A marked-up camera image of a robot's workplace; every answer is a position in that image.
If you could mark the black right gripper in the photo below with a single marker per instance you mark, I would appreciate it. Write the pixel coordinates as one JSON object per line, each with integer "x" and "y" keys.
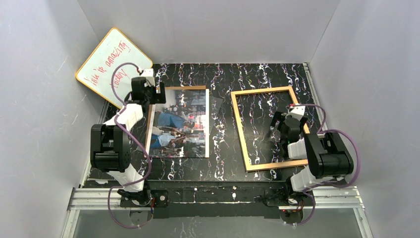
{"x": 284, "y": 124}

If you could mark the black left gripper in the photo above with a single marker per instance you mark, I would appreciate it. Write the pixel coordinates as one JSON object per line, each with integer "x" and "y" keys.
{"x": 158, "y": 95}

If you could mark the printed colour photo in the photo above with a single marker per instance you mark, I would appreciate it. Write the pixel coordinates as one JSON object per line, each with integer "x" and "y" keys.
{"x": 183, "y": 123}

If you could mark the wooden picture frame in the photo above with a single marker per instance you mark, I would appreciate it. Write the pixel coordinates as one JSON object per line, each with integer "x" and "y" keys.
{"x": 249, "y": 167}

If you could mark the clear frame glass sheet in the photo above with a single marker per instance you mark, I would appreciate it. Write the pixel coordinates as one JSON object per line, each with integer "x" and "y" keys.
{"x": 205, "y": 131}

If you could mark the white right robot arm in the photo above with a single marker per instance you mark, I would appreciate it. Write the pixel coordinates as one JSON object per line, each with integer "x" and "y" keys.
{"x": 328, "y": 158}

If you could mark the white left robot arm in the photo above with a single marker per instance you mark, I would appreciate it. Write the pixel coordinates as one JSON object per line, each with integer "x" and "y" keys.
{"x": 110, "y": 150}

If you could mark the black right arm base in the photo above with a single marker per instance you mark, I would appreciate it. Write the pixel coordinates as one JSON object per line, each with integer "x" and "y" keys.
{"x": 285, "y": 197}

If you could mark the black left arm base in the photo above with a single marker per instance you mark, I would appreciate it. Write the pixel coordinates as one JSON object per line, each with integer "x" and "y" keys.
{"x": 144, "y": 198}

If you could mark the yellow-edged whiteboard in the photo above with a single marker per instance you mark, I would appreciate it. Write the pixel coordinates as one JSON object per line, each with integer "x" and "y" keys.
{"x": 113, "y": 64}

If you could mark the aluminium mounting rail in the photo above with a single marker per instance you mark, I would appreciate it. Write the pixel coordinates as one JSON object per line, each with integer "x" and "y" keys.
{"x": 103, "y": 198}

